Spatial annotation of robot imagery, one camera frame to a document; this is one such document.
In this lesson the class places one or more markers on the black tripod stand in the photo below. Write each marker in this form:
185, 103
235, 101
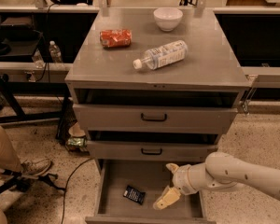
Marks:
17, 179

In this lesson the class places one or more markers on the dark blue rxbar wrapper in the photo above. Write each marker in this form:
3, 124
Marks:
134, 195

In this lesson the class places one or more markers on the middle grey drawer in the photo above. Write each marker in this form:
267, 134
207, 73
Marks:
138, 146

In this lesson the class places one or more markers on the white ceramic bowl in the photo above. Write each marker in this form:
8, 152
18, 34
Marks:
167, 18

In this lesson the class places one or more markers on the bottom grey open drawer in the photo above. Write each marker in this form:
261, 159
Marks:
150, 177

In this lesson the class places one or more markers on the black middle drawer handle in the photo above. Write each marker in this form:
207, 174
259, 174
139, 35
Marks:
151, 152

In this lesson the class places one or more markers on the top grey drawer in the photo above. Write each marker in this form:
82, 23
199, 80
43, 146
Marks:
126, 118

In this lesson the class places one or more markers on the black drawer handle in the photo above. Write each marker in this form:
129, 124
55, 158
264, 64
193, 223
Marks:
151, 152
162, 118

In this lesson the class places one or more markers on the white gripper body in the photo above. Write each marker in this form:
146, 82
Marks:
182, 176

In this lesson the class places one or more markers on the black top drawer handle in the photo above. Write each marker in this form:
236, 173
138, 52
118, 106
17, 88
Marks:
162, 118

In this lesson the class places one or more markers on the grey metal drawer cabinet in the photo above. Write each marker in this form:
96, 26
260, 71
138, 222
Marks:
143, 95

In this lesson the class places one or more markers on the black equipment on shelf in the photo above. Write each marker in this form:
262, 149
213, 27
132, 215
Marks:
20, 28

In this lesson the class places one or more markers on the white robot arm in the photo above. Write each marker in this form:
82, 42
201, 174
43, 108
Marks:
219, 172

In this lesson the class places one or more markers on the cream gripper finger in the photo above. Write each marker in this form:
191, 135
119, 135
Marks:
169, 196
172, 167

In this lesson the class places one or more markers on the orange soda can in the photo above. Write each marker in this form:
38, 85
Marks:
116, 38

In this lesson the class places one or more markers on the person's tan trouser leg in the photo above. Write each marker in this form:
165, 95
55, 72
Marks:
8, 160

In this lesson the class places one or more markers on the clear plastic water bottle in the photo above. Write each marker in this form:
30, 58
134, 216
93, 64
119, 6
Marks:
161, 56

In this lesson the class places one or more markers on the green snack bag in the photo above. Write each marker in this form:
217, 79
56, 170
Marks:
76, 144

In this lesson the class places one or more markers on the grey sneaker shoe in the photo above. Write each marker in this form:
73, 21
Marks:
36, 167

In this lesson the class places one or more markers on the small upright water bottle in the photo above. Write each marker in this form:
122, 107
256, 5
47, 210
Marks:
55, 52

